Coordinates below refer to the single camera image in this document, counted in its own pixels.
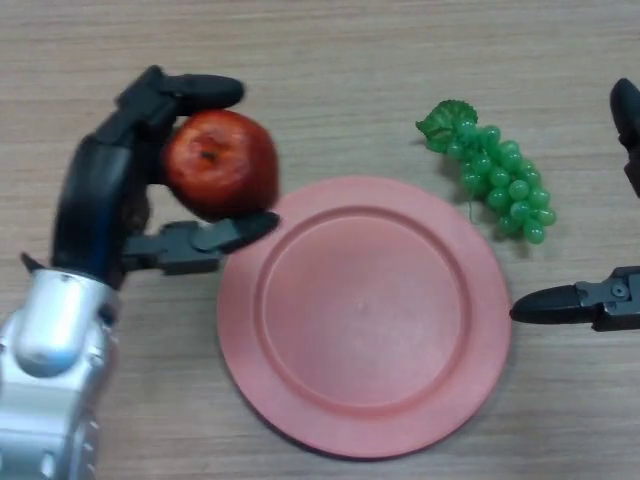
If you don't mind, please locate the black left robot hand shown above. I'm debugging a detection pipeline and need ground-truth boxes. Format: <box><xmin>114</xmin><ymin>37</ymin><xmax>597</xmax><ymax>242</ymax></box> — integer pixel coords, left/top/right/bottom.
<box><xmin>49</xmin><ymin>64</ymin><xmax>282</xmax><ymax>292</ymax></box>

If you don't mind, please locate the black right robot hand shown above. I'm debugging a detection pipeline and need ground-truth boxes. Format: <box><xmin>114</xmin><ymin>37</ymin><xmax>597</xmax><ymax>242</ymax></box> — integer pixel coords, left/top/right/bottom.
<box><xmin>508</xmin><ymin>78</ymin><xmax>640</xmax><ymax>334</ymax></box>

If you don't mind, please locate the red apple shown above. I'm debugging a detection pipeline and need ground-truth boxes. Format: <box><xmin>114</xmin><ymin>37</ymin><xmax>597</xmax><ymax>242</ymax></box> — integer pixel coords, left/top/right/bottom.
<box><xmin>162</xmin><ymin>109</ymin><xmax>281</xmax><ymax>222</ymax></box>

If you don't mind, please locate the pink round plate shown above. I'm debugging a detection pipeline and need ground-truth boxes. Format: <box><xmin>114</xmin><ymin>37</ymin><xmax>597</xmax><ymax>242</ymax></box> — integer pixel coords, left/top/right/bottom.
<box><xmin>217</xmin><ymin>174</ymin><xmax>513</xmax><ymax>447</ymax></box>

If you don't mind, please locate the green grape bunch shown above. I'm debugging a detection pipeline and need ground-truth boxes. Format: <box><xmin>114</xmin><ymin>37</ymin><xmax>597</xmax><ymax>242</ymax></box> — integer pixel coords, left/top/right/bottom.
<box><xmin>415</xmin><ymin>99</ymin><xmax>558</xmax><ymax>246</ymax></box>

